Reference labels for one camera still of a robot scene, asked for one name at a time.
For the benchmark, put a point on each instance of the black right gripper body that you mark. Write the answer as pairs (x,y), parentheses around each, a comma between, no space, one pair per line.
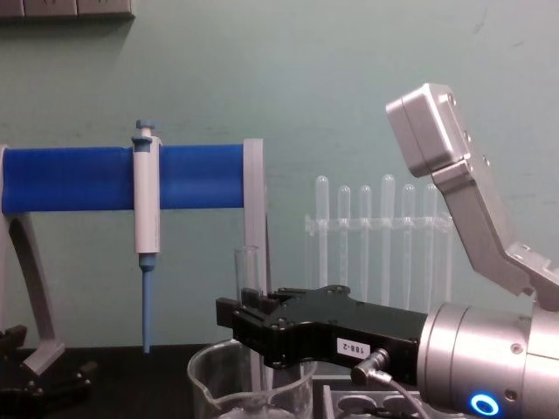
(332,323)

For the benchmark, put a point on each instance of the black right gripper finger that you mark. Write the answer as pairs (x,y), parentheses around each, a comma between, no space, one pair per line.
(227,312)
(257,296)

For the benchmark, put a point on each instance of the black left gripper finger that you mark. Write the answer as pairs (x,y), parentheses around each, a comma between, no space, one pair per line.
(82,373)
(11,342)

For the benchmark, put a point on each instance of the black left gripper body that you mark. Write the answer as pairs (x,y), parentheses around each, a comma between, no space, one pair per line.
(39,393)

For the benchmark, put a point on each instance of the clear glass test tube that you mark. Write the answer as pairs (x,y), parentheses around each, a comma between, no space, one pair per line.
(247,270)

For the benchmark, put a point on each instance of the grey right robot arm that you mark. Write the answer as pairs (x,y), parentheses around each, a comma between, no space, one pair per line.
(480,349)

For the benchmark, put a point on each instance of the clear glass beaker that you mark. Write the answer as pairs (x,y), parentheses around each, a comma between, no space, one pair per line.
(227,384)

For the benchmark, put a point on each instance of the grey tube rack with holes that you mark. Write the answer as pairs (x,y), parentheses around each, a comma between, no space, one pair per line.
(345,403)

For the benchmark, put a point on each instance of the clear acrylic tube rack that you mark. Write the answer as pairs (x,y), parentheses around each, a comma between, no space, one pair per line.
(380,223)

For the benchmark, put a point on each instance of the clear plastic tube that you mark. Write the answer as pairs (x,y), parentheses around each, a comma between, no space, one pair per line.
(365,201)
(343,201)
(408,201)
(322,196)
(387,196)

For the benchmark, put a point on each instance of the white and blue pipette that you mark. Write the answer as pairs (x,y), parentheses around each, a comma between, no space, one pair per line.
(146,205)

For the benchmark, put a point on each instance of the blue and grey pipette stand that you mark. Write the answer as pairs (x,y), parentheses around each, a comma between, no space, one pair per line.
(78,179)

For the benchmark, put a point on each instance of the dark wall panel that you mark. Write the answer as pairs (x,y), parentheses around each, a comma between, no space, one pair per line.
(65,8)

